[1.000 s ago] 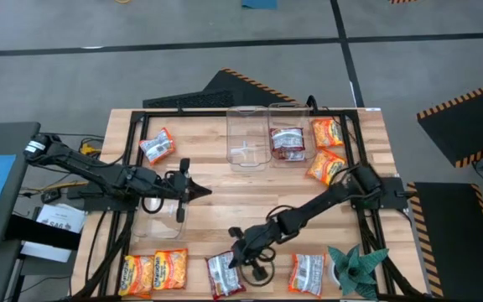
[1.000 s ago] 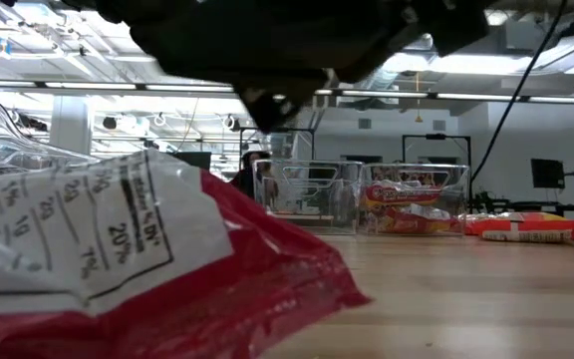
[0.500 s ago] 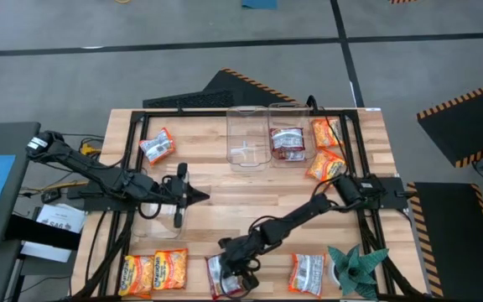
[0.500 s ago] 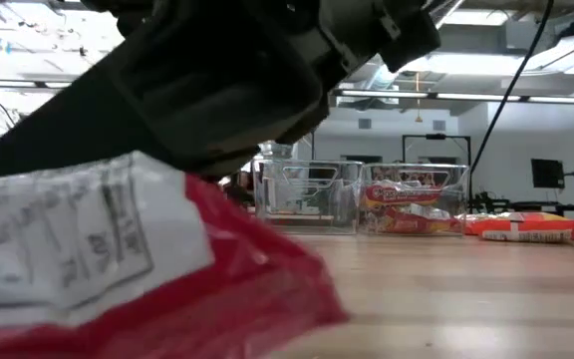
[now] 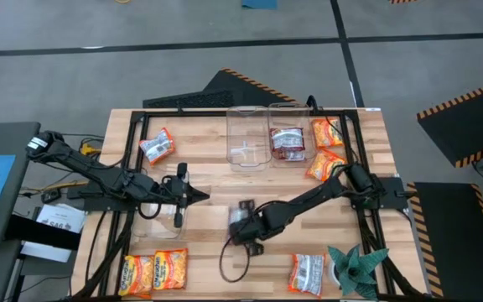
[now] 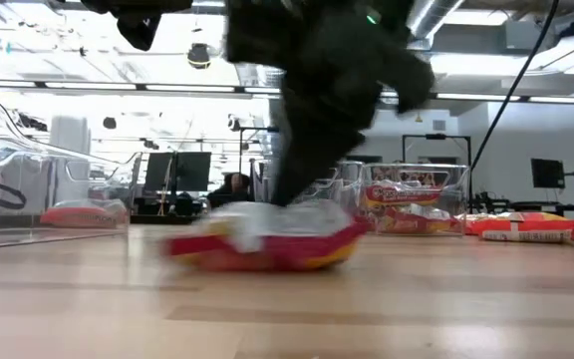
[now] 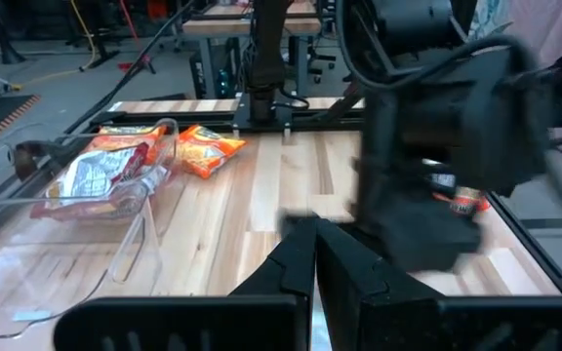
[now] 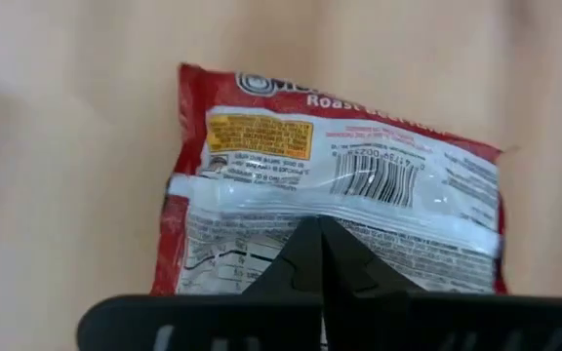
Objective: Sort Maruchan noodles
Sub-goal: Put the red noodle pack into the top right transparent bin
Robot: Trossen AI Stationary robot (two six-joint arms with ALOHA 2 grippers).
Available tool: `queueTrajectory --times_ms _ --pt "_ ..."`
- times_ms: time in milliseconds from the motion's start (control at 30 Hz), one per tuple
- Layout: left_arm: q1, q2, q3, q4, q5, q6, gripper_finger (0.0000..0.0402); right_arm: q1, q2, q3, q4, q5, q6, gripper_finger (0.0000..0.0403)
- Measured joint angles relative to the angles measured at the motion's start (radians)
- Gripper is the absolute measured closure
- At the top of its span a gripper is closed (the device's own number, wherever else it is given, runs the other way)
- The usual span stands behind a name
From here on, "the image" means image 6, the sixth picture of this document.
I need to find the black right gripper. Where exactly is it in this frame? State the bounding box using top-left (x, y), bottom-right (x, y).
top-left (226, 0), bottom-right (436, 206)

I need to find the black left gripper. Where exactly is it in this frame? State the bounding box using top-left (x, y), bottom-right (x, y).
top-left (80, 0), bottom-right (193, 52)

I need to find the orange chicken ramen pack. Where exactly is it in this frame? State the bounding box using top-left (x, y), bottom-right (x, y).
top-left (458, 210), bottom-right (574, 244)
top-left (39, 197), bottom-right (130, 230)

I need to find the long linear ceiling light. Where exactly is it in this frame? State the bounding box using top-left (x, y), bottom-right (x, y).
top-left (0, 79), bottom-right (574, 106)

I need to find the person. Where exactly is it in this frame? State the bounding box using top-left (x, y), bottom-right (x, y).
top-left (205, 172), bottom-right (254, 209)

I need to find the black computer monitor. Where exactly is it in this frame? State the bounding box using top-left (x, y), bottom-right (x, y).
top-left (143, 152), bottom-right (177, 193)
top-left (174, 151), bottom-right (213, 193)
top-left (530, 158), bottom-right (566, 189)

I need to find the wide clear plastic bin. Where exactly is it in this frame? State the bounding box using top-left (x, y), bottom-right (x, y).
top-left (0, 92), bottom-right (144, 250)

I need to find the silver spiral air duct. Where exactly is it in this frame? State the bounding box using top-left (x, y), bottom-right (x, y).
top-left (406, 0), bottom-right (467, 51)
top-left (236, 63), bottom-right (288, 156)

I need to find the black metal stand frame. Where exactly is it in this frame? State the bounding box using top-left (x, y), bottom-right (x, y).
top-left (401, 133), bottom-right (473, 210)

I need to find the long black arm cable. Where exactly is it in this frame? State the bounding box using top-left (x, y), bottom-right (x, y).
top-left (469, 0), bottom-right (561, 172)

